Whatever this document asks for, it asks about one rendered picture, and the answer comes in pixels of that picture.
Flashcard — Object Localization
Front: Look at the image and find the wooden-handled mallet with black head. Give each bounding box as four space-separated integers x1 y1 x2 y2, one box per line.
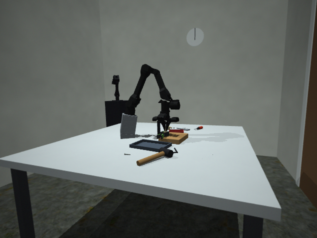
136 147 174 166

